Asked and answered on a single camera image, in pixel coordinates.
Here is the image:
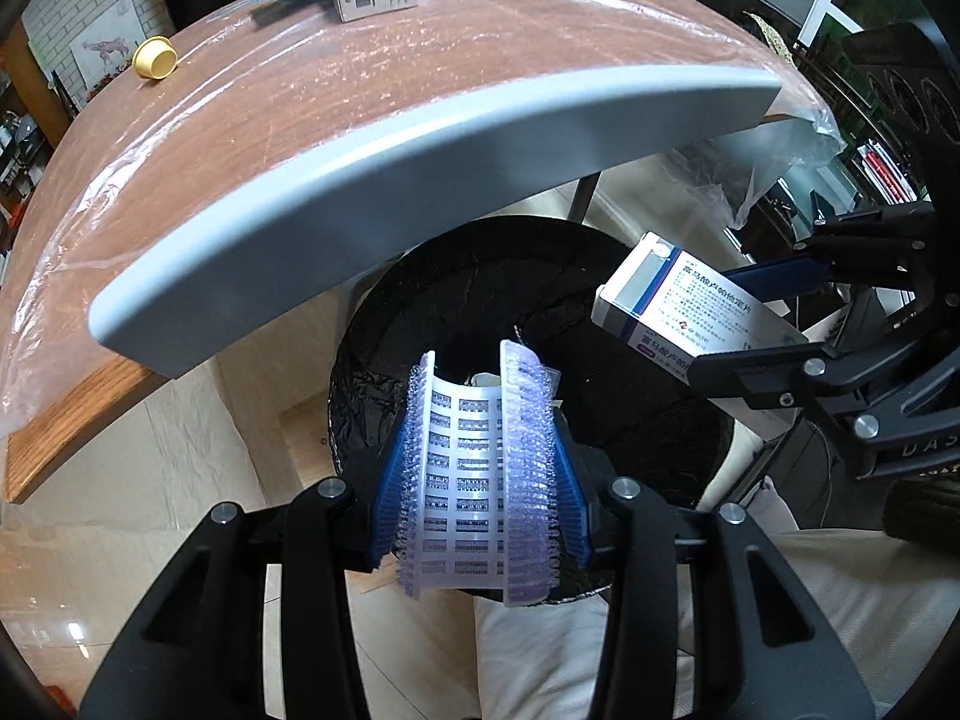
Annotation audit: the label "yellow plastic cup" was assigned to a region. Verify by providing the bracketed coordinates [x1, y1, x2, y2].
[132, 35, 179, 81]

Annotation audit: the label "giraffe picture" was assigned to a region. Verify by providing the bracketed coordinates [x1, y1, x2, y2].
[71, 0, 147, 91]

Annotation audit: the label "white medicine box blue stripe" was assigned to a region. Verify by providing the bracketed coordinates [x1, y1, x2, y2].
[591, 232, 811, 380]

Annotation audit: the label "wooden wall cabinet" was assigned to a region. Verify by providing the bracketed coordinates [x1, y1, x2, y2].
[0, 15, 83, 256]

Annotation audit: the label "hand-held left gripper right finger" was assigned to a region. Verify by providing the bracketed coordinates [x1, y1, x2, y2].
[551, 420, 878, 720]

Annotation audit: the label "white pill blister pack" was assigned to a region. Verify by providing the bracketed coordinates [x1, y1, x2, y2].
[396, 339, 557, 608]

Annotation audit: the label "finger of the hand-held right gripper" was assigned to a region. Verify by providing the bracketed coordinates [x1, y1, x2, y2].
[720, 199, 938, 302]
[688, 343, 865, 411]

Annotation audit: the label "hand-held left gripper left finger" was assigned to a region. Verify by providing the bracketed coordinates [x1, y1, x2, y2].
[79, 409, 417, 720]

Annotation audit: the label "light grey cloth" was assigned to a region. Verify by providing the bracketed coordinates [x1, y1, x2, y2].
[472, 427, 960, 720]

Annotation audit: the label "patterned cushion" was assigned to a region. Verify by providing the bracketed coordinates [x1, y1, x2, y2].
[742, 11, 796, 68]

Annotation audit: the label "red and white books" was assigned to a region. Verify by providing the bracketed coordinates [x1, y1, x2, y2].
[855, 139, 920, 203]

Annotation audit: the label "black speaker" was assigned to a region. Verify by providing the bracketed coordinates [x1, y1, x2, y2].
[840, 19, 960, 203]

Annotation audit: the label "black trash bin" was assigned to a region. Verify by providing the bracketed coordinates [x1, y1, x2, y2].
[328, 214, 740, 605]

